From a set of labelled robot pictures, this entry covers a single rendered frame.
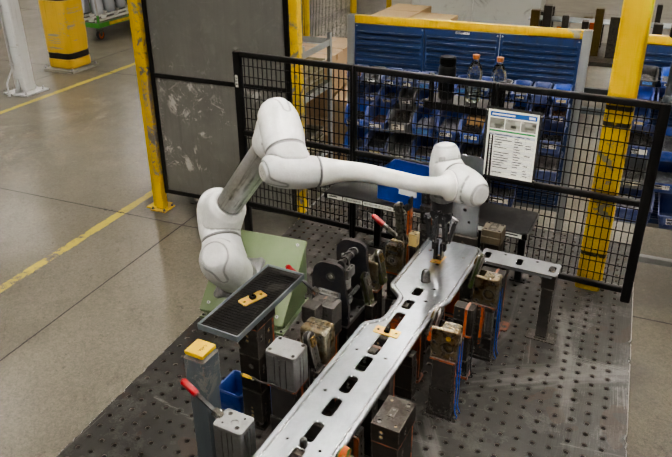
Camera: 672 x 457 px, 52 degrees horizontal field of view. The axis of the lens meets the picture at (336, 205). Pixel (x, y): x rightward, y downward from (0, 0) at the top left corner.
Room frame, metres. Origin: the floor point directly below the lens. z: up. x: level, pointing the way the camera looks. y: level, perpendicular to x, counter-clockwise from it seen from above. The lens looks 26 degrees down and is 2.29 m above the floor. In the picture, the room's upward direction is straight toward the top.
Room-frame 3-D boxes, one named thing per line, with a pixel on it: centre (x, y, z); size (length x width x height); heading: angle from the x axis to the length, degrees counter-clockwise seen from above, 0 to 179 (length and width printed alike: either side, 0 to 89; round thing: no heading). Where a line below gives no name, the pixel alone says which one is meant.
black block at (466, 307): (1.93, -0.44, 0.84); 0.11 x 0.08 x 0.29; 63
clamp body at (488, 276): (2.03, -0.53, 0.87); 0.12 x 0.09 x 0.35; 63
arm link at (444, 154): (2.17, -0.38, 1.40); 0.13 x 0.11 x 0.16; 21
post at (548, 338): (2.14, -0.78, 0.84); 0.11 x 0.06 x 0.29; 63
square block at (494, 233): (2.36, -0.61, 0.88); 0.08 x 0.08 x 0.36; 63
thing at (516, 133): (2.62, -0.72, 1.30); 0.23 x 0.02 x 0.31; 63
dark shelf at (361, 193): (2.65, -0.39, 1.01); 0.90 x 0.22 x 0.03; 63
